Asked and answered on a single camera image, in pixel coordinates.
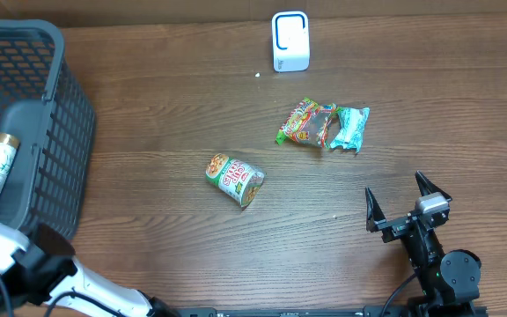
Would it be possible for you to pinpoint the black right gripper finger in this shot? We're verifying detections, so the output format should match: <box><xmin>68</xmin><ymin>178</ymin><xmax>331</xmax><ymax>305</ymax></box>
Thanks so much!
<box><xmin>365</xmin><ymin>187</ymin><xmax>386</xmax><ymax>232</ymax></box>
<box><xmin>415</xmin><ymin>171</ymin><xmax>452</xmax><ymax>202</ymax></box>

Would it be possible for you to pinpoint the teal snack packet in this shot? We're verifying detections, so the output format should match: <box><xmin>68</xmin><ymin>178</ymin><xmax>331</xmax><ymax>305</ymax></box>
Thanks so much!
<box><xmin>329</xmin><ymin>107</ymin><xmax>371</xmax><ymax>153</ymax></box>

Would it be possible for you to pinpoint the colourful candy bag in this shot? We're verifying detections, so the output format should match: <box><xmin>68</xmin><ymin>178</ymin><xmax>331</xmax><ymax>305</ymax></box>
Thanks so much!
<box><xmin>276</xmin><ymin>98</ymin><xmax>338</xmax><ymax>148</ymax></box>

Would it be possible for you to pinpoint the cup noodles container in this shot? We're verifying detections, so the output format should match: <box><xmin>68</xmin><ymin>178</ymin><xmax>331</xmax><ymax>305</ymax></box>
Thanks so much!
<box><xmin>205</xmin><ymin>153</ymin><xmax>265</xmax><ymax>208</ymax></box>

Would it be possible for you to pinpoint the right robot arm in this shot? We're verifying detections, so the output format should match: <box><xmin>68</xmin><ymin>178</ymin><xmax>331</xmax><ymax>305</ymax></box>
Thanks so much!
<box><xmin>365</xmin><ymin>171</ymin><xmax>488</xmax><ymax>316</ymax></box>

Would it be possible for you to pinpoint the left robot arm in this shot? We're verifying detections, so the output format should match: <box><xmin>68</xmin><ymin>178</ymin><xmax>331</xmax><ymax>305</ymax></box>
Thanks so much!
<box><xmin>0</xmin><ymin>223</ymin><xmax>179</xmax><ymax>317</ymax></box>

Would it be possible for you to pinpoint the white barcode scanner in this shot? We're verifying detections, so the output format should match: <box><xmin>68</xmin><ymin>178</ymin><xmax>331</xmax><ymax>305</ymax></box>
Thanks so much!
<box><xmin>271</xmin><ymin>11</ymin><xmax>311</xmax><ymax>72</ymax></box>

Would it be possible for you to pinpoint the dark grey plastic basket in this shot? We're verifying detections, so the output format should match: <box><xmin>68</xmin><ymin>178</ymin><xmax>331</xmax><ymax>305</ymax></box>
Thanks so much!
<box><xmin>0</xmin><ymin>20</ymin><xmax>96</xmax><ymax>240</ymax></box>

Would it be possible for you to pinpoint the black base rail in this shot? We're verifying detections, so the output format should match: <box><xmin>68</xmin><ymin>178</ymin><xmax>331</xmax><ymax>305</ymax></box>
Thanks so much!
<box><xmin>176</xmin><ymin>306</ymin><xmax>489</xmax><ymax>317</ymax></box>

